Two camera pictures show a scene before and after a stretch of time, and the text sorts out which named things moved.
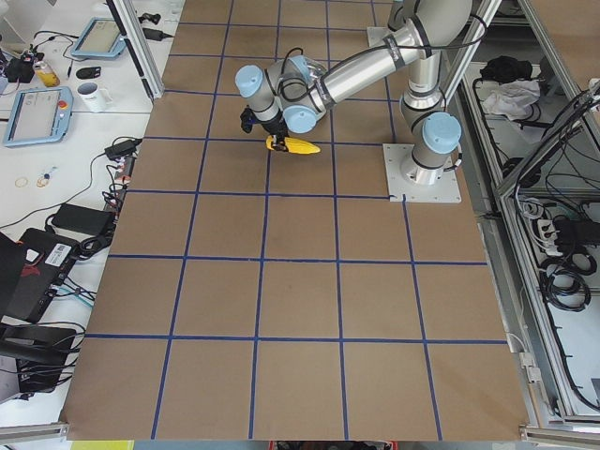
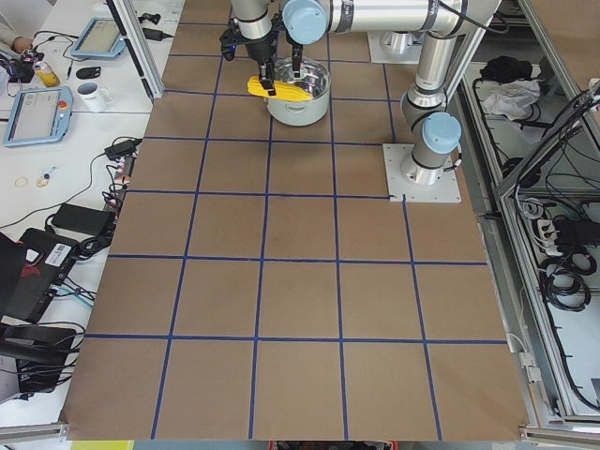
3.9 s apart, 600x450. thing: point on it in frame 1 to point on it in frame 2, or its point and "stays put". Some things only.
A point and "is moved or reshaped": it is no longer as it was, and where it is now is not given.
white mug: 93,98 stays put
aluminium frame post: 131,27 stays put
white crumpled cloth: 513,97 stays put
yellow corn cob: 294,145 is moved or reshaped
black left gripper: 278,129 to 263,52
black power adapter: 123,149 stays put
